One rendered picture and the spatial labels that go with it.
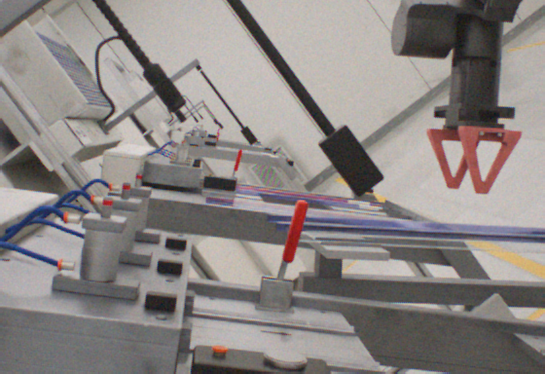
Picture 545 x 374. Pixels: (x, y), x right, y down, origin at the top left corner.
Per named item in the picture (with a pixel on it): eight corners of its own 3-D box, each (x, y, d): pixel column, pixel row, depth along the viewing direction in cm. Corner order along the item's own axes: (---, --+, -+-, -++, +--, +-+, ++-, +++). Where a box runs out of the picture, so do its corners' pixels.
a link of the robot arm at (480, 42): (513, 9, 91) (491, 16, 97) (456, 2, 90) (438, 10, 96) (509, 68, 91) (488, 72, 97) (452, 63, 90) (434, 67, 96)
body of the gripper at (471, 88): (459, 119, 89) (464, 53, 88) (431, 121, 99) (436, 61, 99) (515, 124, 89) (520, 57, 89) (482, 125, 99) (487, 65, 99)
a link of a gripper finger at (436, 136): (439, 189, 94) (445, 109, 94) (420, 186, 101) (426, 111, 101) (493, 193, 95) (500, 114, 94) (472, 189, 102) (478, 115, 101)
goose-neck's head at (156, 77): (188, 102, 72) (158, 61, 71) (187, 102, 70) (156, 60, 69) (172, 114, 72) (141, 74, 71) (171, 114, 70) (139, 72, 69)
